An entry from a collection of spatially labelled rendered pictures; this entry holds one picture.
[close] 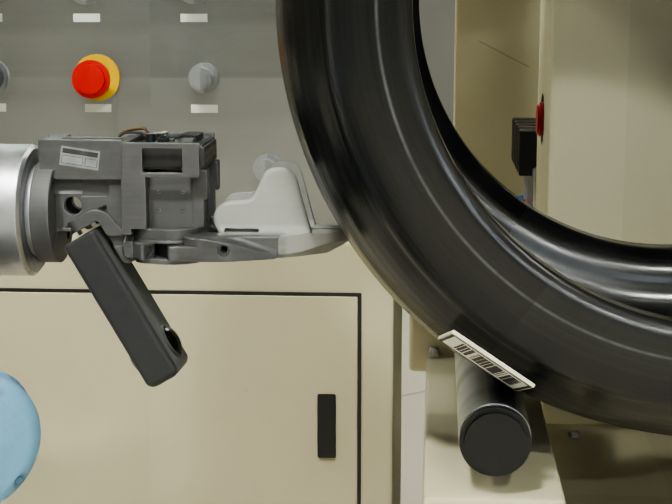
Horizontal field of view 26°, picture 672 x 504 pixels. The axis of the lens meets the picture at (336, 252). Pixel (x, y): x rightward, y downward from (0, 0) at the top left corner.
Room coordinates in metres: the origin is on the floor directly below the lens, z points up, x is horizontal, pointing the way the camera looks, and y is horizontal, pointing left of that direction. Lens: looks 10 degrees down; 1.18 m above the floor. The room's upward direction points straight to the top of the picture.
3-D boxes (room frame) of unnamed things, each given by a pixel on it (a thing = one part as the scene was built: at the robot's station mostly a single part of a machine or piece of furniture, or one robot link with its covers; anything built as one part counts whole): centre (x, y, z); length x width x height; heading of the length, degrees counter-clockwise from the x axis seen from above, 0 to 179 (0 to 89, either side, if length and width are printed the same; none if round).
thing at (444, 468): (1.03, -0.11, 0.83); 0.36 x 0.09 x 0.06; 176
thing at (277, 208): (0.96, 0.04, 1.03); 0.09 x 0.03 x 0.06; 86
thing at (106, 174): (0.98, 0.14, 1.03); 0.12 x 0.08 x 0.09; 86
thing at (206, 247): (0.95, 0.08, 1.01); 0.09 x 0.05 x 0.02; 86
